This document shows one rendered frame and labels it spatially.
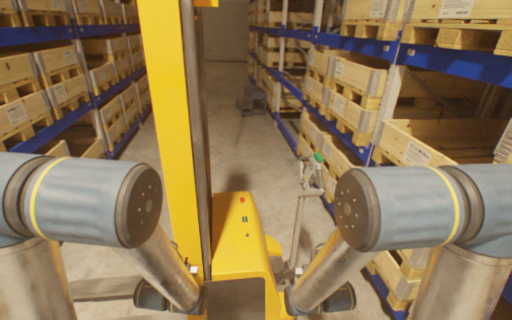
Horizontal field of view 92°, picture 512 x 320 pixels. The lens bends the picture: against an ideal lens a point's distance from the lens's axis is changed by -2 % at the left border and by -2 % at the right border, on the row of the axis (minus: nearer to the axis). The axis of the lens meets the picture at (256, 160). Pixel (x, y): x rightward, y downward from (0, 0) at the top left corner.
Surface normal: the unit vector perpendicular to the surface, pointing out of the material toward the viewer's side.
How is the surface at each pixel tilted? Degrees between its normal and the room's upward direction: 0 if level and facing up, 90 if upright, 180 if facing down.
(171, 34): 90
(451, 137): 90
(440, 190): 33
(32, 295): 84
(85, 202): 51
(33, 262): 86
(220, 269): 0
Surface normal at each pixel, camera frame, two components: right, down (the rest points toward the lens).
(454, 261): -0.87, 0.14
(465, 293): -0.57, 0.25
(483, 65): -0.99, 0.04
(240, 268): 0.04, -0.88
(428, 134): 0.15, 0.47
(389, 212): 0.11, -0.12
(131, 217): 0.98, 0.10
